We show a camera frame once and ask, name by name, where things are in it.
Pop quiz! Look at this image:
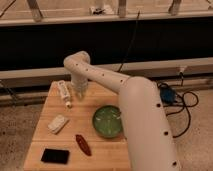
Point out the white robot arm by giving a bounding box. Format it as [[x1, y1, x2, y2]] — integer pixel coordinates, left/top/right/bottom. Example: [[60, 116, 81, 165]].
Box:
[[63, 51, 181, 171]]

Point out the white plastic bottle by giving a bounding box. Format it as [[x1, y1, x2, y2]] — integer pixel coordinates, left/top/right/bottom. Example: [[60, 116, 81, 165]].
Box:
[[57, 80, 72, 108]]

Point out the blue power adapter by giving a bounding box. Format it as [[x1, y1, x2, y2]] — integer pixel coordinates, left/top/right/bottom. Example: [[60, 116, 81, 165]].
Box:
[[160, 87, 175, 104]]

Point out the black cable on floor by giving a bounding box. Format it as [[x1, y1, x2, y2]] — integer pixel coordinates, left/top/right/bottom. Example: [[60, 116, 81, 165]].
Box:
[[157, 82, 200, 139]]

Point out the green ceramic bowl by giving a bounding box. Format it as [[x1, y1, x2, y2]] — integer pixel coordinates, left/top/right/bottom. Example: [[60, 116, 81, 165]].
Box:
[[92, 105, 123, 138]]

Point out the black rectangular phone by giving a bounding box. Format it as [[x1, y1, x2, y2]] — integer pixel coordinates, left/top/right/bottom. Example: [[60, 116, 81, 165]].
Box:
[[41, 148, 70, 164]]

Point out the dark red oblong object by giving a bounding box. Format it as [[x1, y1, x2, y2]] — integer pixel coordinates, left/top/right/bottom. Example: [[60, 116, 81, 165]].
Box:
[[76, 134, 92, 156]]

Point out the black hanging cable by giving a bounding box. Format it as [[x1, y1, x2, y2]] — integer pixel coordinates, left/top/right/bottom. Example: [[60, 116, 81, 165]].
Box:
[[117, 10, 141, 73]]

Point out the white wall plug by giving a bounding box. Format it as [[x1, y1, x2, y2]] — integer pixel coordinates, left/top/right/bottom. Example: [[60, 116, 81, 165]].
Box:
[[179, 66, 187, 73]]

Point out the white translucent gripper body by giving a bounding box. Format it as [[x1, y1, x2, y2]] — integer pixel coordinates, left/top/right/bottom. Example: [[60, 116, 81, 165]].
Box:
[[71, 75, 88, 99]]

